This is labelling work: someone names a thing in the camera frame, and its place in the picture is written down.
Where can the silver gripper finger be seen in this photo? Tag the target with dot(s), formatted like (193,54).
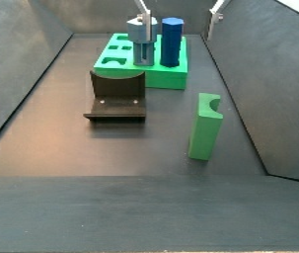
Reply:
(217,16)
(146,15)

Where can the dark blue hexagonal prism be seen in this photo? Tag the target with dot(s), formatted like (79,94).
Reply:
(170,41)

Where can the green shape sorter board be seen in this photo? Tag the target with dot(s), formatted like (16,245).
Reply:
(115,63)

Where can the green arch block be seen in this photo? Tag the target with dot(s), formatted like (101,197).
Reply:
(206,126)

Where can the light blue grey block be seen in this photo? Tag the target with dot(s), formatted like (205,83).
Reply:
(143,44)

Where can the black curved holder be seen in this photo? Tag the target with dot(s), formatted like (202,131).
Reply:
(119,97)

